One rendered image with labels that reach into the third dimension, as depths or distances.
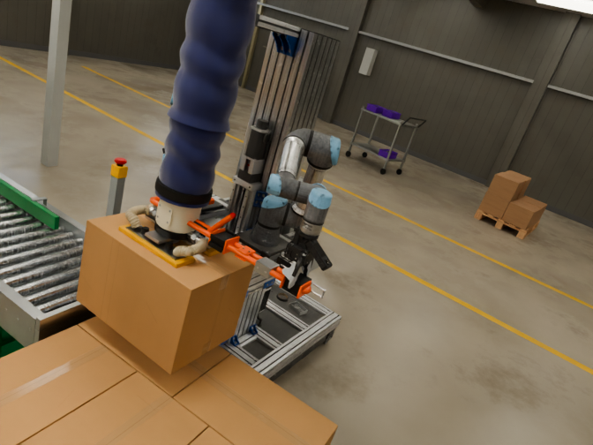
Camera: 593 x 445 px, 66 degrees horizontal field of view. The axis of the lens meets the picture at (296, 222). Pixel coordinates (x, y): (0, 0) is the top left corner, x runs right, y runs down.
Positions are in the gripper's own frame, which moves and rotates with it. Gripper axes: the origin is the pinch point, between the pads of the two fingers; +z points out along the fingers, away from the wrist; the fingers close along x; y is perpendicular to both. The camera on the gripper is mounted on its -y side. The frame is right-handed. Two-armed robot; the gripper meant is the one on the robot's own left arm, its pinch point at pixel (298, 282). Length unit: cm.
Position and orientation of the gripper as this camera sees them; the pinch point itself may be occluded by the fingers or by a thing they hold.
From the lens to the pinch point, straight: 165.2
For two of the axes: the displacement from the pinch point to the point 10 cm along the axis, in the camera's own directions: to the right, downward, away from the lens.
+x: -5.1, 1.9, -8.4
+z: -2.8, 8.8, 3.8
